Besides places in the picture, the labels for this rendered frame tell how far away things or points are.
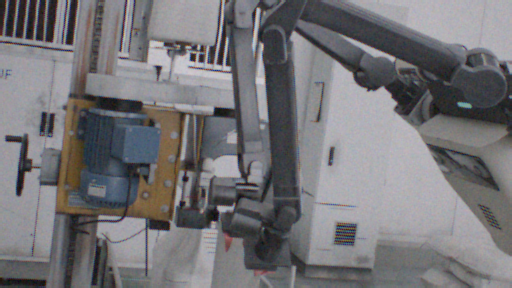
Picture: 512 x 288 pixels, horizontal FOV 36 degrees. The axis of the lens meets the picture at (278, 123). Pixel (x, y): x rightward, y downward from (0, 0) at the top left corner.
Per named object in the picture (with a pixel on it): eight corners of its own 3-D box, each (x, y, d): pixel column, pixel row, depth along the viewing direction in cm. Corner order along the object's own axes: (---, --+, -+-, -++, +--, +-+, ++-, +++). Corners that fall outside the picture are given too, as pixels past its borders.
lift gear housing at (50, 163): (56, 189, 218) (61, 150, 217) (35, 187, 216) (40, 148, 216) (57, 183, 228) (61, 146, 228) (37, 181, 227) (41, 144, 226)
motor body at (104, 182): (139, 212, 200) (151, 115, 199) (78, 207, 196) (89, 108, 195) (134, 201, 215) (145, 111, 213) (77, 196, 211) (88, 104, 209)
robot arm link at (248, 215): (298, 213, 155) (301, 189, 163) (243, 194, 155) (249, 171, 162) (278, 258, 161) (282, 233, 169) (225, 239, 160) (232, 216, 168)
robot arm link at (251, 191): (265, 194, 188) (261, 179, 192) (237, 192, 186) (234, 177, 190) (258, 216, 191) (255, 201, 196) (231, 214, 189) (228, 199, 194)
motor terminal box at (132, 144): (157, 173, 197) (163, 128, 197) (121, 172, 191) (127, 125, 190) (140, 168, 204) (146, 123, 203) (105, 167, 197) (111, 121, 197)
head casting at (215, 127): (274, 216, 231) (287, 116, 229) (192, 209, 224) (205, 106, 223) (251, 198, 260) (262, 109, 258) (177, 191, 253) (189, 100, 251)
